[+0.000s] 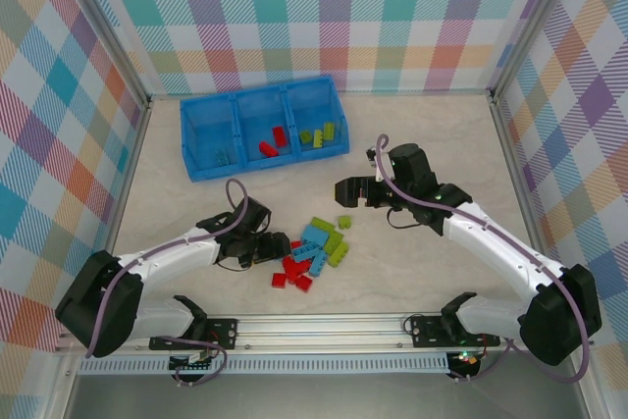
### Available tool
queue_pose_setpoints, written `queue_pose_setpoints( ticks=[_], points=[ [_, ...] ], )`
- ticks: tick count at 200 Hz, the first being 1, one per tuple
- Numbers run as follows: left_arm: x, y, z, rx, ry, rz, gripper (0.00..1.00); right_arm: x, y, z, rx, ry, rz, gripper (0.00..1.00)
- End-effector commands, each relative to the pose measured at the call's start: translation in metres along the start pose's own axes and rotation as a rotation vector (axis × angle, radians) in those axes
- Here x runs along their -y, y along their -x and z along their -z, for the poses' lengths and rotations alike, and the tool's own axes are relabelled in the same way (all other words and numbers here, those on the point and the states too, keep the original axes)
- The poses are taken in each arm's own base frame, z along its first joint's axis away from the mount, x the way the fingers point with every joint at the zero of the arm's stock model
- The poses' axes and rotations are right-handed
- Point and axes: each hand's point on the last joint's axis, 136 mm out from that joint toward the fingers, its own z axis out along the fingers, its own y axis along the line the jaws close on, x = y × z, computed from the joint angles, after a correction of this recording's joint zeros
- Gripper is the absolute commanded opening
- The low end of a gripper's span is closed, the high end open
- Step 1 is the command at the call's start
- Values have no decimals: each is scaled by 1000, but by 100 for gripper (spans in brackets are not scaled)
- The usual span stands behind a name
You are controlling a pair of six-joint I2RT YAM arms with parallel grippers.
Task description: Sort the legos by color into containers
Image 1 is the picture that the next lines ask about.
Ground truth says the wide aluminium mounting rail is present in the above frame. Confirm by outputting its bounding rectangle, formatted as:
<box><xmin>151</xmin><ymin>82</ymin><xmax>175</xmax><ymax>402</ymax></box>
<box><xmin>52</xmin><ymin>311</ymin><xmax>596</xmax><ymax>355</ymax></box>

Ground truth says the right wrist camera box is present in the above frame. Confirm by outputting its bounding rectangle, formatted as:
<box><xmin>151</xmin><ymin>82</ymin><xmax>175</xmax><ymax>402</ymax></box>
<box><xmin>365</xmin><ymin>143</ymin><xmax>389</xmax><ymax>183</ymax></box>

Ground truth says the white slotted cable duct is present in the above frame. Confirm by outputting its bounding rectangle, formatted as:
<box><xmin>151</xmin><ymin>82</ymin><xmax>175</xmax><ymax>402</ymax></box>
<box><xmin>77</xmin><ymin>353</ymin><xmax>453</xmax><ymax>377</ymax></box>

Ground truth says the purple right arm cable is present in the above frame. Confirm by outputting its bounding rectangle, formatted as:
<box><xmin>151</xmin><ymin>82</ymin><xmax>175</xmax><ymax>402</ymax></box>
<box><xmin>373</xmin><ymin>132</ymin><xmax>591</xmax><ymax>385</ymax></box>

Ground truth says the thin black wire loop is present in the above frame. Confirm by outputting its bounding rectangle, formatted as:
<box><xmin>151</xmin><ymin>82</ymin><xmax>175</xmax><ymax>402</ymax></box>
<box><xmin>386</xmin><ymin>206</ymin><xmax>424</xmax><ymax>232</ymax></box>

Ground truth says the small circuit board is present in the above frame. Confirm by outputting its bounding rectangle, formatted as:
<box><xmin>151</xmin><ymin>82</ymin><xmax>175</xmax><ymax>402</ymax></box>
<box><xmin>449</xmin><ymin>349</ymin><xmax>481</xmax><ymax>367</ymax></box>
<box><xmin>168</xmin><ymin>349</ymin><xmax>218</xmax><ymax>372</ymax></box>

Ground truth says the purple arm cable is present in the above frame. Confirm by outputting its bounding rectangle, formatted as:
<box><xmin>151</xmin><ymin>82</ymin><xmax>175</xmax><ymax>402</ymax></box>
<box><xmin>83</xmin><ymin>178</ymin><xmax>248</xmax><ymax>389</ymax></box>
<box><xmin>373</xmin><ymin>132</ymin><xmax>591</xmax><ymax>385</ymax></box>

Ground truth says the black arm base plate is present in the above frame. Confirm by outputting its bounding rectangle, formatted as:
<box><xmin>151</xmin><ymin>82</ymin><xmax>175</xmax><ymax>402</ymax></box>
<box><xmin>409</xmin><ymin>314</ymin><xmax>502</xmax><ymax>349</ymax></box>
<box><xmin>148</xmin><ymin>316</ymin><xmax>240</xmax><ymax>352</ymax></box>

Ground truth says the aluminium frame post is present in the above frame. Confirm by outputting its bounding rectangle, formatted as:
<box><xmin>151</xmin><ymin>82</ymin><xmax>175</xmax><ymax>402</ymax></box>
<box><xmin>488</xmin><ymin>0</ymin><xmax>586</xmax><ymax>106</ymax></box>
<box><xmin>54</xmin><ymin>0</ymin><xmax>154</xmax><ymax>111</ymax></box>

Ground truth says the blue three-compartment bin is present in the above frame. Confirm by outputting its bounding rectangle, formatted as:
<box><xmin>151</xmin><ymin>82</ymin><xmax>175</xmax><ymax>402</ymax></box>
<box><xmin>179</xmin><ymin>76</ymin><xmax>351</xmax><ymax>183</ymax></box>

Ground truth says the aluminium frame rail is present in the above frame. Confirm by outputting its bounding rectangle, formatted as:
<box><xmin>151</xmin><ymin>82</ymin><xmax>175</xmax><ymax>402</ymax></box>
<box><xmin>145</xmin><ymin>87</ymin><xmax>496</xmax><ymax>100</ymax></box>
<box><xmin>489</xmin><ymin>89</ymin><xmax>563</xmax><ymax>310</ymax></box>
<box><xmin>81</xmin><ymin>94</ymin><xmax>154</xmax><ymax>318</ymax></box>

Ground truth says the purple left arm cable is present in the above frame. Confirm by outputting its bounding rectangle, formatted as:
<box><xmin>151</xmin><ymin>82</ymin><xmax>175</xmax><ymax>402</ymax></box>
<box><xmin>83</xmin><ymin>178</ymin><xmax>248</xmax><ymax>389</ymax></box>

